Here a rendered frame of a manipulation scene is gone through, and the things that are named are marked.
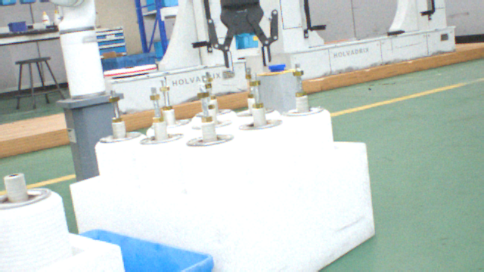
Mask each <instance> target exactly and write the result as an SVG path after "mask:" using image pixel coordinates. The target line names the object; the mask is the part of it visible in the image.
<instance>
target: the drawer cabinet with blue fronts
mask: <svg viewBox="0 0 484 272"><path fill-rule="evenodd" d="M95 32H96V36H97V40H98V48H99V54H100V58H101V60H102V59H104V57H103V55H102V54H104V53H110V52H111V51H115V54H123V56H128V50H127V45H126V37H125V32H124V26H116V27H114V28H108V29H96V30H95Z"/></svg>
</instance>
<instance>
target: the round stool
mask: <svg viewBox="0 0 484 272"><path fill-rule="evenodd" d="M50 59H51V57H38V58H33V59H26V60H16V61H15V65H19V64H20V70H19V80H18V92H17V108H16V110H19V102H20V97H33V109H36V102H35V96H39V95H45V98H46V102H47V104H49V100H48V95H47V94H48V93H52V92H56V91H59V92H60V95H61V97H62V99H63V100H66V99H64V96H63V94H62V91H61V89H60V87H59V85H58V83H57V81H56V79H55V77H54V75H53V73H52V71H51V68H50V66H49V64H48V61H47V60H50ZM41 61H45V63H46V65H47V67H48V70H49V72H50V74H51V76H52V78H53V80H54V83H55V85H56V86H57V88H56V89H49V90H46V89H45V84H44V81H43V78H42V74H41V70H40V66H39V62H41ZM35 62H36V64H37V67H38V71H39V75H40V79H41V81H42V87H43V89H44V91H34V87H33V74H32V65H31V63H35ZM25 63H28V64H29V74H30V81H31V88H32V93H29V94H22V95H20V81H21V72H22V71H23V64H25Z"/></svg>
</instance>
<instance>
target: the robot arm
mask: <svg viewBox="0 0 484 272"><path fill-rule="evenodd" d="M50 1H51V2H52V3H54V4H56V5H60V6H63V7H64V19H63V21H62V22H61V23H60V24H59V32H60V40H61V44H62V49H63V53H64V61H65V65H66V69H67V78H68V82H69V87H70V94H71V99H72V100H83V99H89V98H93V97H98V96H101V95H105V94H107V93H106V88H105V84H104V76H103V70H102V65H101V58H100V54H99V48H98V40H97V36H96V32H95V19H96V13H95V2H94V0H50ZM219 1H220V6H221V14H220V16H219V17H216V18H213V19H212V18H209V19H207V20H206V26H207V29H208V33H209V36H210V39H211V42H212V45H213V48H214V49H216V50H220V51H222V53H223V57H224V63H225V68H228V71H234V67H233V61H232V54H231V52H230V51H229V48H230V45H231V43H232V41H233V39H234V34H236V35H237V34H241V33H244V32H245V33H249V32H254V33H255V34H256V37H257V38H258V39H259V41H260V42H261V43H262V47H261V48H262V59H263V65H264V66H268V63H271V53H270V47H269V46H270V44H271V43H274V42H276V41H277V40H278V10H277V9H273V10H269V11H264V10H263V9H262V7H261V5H260V0H219ZM263 16H265V17H266V20H267V21H268V22H269V27H270V37H268V38H267V37H266V35H265V33H264V31H263V30H262V28H261V26H260V25H259V24H260V22H261V20H262V18H263ZM220 21H221V22H222V24H223V25H224V26H225V27H226V28H227V29H228V30H227V32H226V35H225V40H224V43H223V45H222V44H219V40H218V36H217V33H216V29H217V28H218V27H219V22H220Z"/></svg>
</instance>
